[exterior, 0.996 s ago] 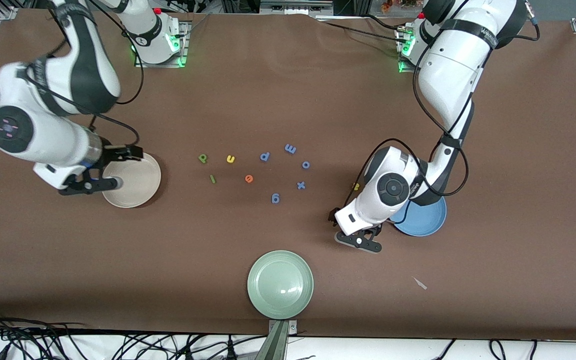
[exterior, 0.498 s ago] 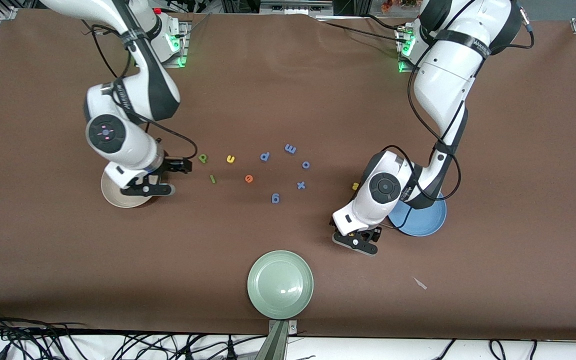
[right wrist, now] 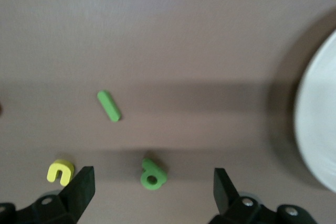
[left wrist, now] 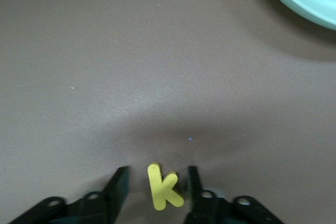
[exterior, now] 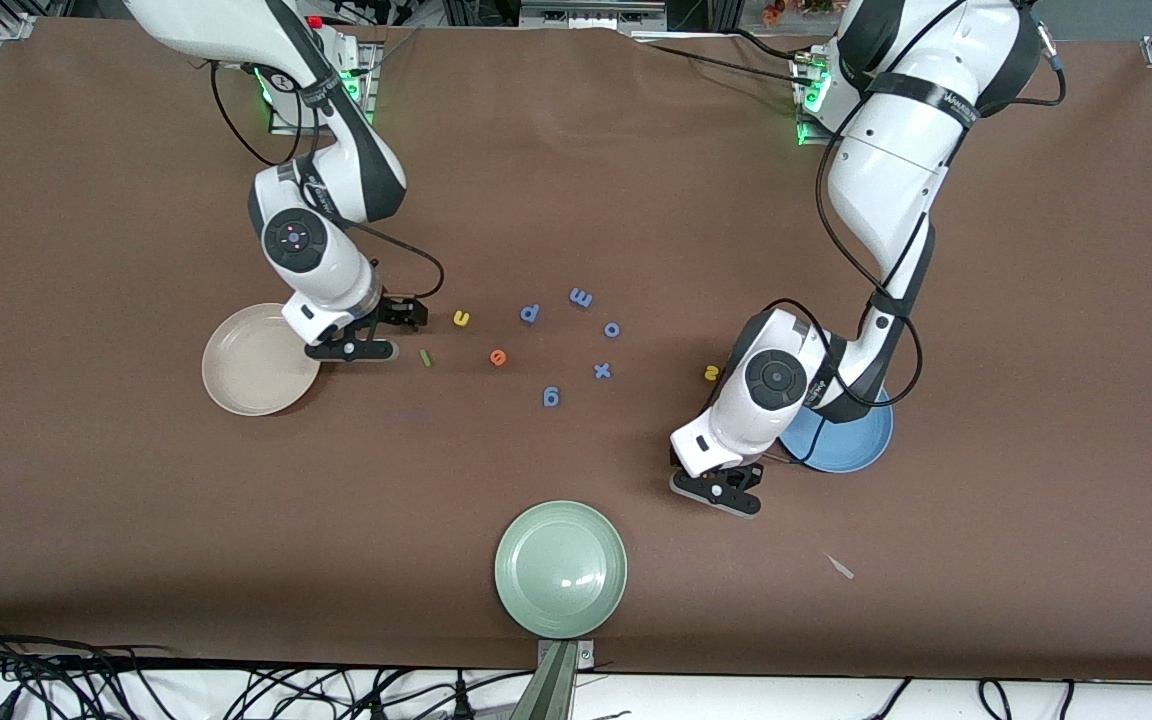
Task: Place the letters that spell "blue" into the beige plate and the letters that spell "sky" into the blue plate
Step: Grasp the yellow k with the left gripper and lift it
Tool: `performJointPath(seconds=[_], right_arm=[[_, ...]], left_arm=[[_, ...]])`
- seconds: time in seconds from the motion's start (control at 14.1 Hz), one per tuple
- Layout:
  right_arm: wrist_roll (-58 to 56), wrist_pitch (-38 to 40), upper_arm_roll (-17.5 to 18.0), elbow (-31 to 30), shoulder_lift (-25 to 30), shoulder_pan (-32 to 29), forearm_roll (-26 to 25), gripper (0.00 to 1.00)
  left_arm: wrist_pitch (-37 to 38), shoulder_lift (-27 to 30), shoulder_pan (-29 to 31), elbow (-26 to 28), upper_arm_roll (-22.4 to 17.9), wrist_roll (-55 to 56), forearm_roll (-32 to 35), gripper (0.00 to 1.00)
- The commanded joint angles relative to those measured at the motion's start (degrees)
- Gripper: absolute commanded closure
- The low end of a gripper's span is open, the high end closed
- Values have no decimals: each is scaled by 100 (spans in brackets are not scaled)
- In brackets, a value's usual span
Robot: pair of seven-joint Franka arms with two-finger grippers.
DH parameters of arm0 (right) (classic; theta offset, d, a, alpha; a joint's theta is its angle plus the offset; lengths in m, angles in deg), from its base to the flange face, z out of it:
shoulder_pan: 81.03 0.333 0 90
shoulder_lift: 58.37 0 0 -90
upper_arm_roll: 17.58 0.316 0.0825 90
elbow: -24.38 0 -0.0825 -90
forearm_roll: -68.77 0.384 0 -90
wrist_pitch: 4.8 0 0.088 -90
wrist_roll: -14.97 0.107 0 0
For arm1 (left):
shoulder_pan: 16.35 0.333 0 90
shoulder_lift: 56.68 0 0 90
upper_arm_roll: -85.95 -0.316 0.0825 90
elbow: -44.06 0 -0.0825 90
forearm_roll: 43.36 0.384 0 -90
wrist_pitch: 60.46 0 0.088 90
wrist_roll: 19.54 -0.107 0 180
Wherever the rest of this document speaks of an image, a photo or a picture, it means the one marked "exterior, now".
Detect orange dried flowers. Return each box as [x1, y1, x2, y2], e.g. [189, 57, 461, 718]
[762, 0, 842, 23]

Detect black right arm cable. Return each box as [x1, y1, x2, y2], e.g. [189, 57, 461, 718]
[209, 60, 447, 303]

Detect green round plate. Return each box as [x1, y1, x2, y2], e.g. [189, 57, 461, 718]
[494, 500, 629, 640]

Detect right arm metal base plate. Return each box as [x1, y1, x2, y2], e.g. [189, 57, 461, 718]
[269, 60, 378, 137]

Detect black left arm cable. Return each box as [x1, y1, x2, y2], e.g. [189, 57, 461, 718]
[716, 0, 1069, 466]

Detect grey metal box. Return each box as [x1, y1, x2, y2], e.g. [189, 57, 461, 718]
[519, 0, 668, 31]

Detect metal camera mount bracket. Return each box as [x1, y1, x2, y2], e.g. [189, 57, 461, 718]
[508, 640, 597, 720]

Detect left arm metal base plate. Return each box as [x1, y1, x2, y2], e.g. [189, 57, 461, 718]
[794, 55, 842, 148]

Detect black base cable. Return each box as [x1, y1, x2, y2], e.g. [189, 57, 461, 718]
[636, 40, 807, 89]
[726, 28, 819, 65]

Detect brown table cover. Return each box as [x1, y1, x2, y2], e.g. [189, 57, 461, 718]
[0, 15, 1152, 683]

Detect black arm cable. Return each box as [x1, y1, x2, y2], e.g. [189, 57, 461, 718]
[716, 0, 1069, 466]
[209, 60, 447, 303]

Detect blue round plate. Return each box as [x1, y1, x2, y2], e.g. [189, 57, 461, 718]
[781, 385, 895, 474]

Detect beige round plate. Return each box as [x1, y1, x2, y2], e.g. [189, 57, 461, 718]
[201, 303, 323, 417]

